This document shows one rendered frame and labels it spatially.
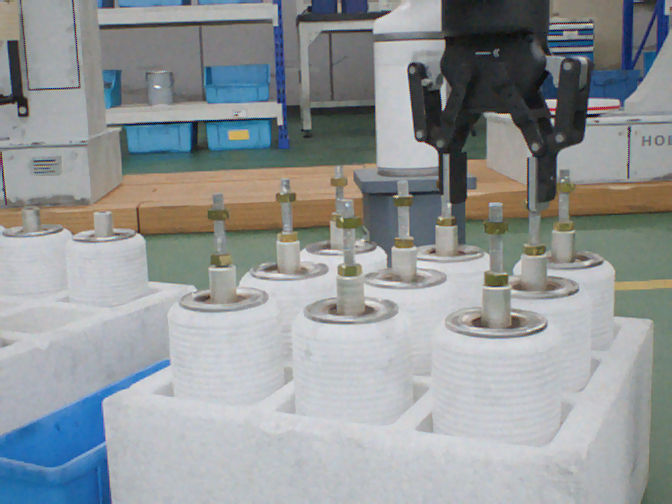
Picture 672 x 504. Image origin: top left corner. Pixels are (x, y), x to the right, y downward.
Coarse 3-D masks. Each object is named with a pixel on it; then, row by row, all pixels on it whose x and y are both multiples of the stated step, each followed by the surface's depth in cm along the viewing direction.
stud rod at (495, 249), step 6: (492, 204) 68; (498, 204) 68; (492, 210) 68; (498, 210) 68; (492, 216) 68; (498, 216) 68; (492, 240) 69; (498, 240) 69; (492, 246) 69; (498, 246) 69; (492, 252) 69; (498, 252) 69; (492, 258) 69; (498, 258) 69; (492, 264) 69; (498, 264) 69; (492, 270) 69; (498, 270) 69
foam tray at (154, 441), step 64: (640, 320) 96; (640, 384) 89; (128, 448) 78; (192, 448) 75; (256, 448) 72; (320, 448) 70; (384, 448) 68; (448, 448) 66; (512, 448) 65; (576, 448) 65; (640, 448) 92
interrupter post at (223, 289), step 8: (216, 272) 79; (224, 272) 79; (232, 272) 79; (216, 280) 79; (224, 280) 79; (232, 280) 79; (216, 288) 79; (224, 288) 79; (232, 288) 79; (216, 296) 79; (224, 296) 79; (232, 296) 79
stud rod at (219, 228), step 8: (216, 200) 78; (216, 208) 78; (224, 208) 79; (216, 224) 79; (224, 224) 79; (216, 232) 79; (224, 232) 79; (216, 240) 79; (224, 240) 79; (216, 248) 79; (224, 248) 79
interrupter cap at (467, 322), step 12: (456, 312) 73; (468, 312) 73; (480, 312) 73; (516, 312) 72; (528, 312) 72; (456, 324) 70; (468, 324) 70; (480, 324) 70; (516, 324) 70; (528, 324) 69; (540, 324) 68; (468, 336) 68; (480, 336) 67; (492, 336) 67; (504, 336) 67; (516, 336) 67
